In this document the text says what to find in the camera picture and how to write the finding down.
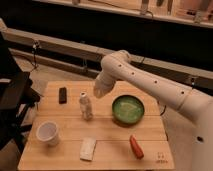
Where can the red orange carrot toy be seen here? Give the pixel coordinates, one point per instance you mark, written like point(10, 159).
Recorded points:
point(137, 150)

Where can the white plastic cup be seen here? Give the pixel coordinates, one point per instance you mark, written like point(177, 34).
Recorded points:
point(48, 133)

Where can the wooden folding table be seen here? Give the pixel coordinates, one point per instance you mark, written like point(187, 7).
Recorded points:
point(113, 150)

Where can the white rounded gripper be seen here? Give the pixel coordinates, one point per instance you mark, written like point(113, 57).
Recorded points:
point(103, 85)

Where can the green bowl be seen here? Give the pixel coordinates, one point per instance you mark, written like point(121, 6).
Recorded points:
point(127, 109)

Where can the white sponge block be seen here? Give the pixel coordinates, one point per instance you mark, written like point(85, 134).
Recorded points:
point(87, 148)

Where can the dark brown rectangular block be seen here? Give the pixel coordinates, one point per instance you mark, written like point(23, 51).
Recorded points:
point(62, 95)

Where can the black chair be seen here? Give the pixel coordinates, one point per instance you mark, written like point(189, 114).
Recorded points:
point(16, 97)

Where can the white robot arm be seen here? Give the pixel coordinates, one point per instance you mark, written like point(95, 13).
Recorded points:
point(189, 102)

